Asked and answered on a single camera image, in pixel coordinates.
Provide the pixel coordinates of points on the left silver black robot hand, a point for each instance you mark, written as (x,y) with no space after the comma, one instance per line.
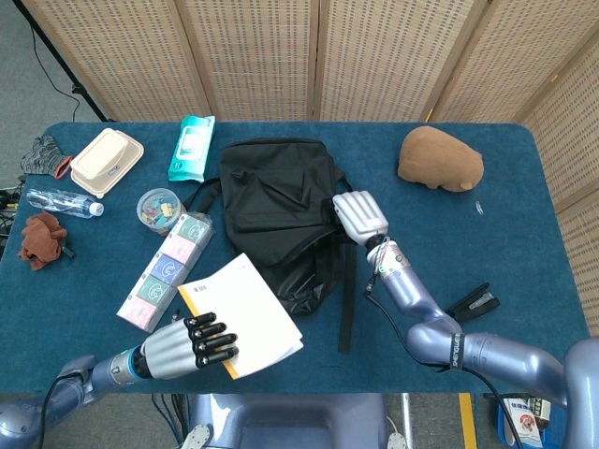
(168,351)

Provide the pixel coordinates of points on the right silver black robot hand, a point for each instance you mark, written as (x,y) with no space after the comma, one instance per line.
(360,215)

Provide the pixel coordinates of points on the black fabric backpack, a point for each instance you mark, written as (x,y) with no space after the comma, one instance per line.
(276,196)

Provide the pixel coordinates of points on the yellow-edged white book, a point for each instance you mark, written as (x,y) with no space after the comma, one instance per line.
(252,304)

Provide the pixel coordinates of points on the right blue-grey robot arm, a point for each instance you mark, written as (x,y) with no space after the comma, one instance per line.
(407,294)

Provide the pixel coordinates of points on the white robot base foot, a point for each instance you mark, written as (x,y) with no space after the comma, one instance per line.
(196,437)
(398,442)

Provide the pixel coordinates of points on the pastel tissue packs bundle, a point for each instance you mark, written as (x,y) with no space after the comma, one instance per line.
(161,273)

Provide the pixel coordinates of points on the brown plush capybara toy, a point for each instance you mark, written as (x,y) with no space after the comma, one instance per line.
(437,159)

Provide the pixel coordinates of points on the blue carpet table cover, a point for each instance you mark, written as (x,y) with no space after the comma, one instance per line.
(468,243)

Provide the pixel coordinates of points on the blue-grey robot torso base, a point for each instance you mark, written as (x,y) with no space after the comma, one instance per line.
(285,421)

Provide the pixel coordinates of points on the clear jar of binder clips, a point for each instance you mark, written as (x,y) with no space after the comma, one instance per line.
(156,208)

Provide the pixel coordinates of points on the black stapler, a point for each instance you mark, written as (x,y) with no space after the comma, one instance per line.
(472,306)

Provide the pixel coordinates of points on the brown crumpled cloth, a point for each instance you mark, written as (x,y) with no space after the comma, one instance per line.
(42,241)

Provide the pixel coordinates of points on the teal wet wipes pack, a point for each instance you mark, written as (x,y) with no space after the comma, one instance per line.
(192,149)

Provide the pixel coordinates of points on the clear plastic water bottle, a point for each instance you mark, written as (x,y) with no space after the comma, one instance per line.
(61,202)

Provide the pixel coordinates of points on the woven bamboo folding screen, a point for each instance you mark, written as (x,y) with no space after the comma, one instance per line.
(262,56)

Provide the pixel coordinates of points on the beige plastic lunch box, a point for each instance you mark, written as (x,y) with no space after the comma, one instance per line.
(105,161)

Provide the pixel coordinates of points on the grey striped knit glove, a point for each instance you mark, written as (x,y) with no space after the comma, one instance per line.
(42,156)

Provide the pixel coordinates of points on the blue printed box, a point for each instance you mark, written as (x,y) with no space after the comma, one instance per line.
(526,421)

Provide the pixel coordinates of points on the black tripod leg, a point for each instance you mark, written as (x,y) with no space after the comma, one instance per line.
(61,63)

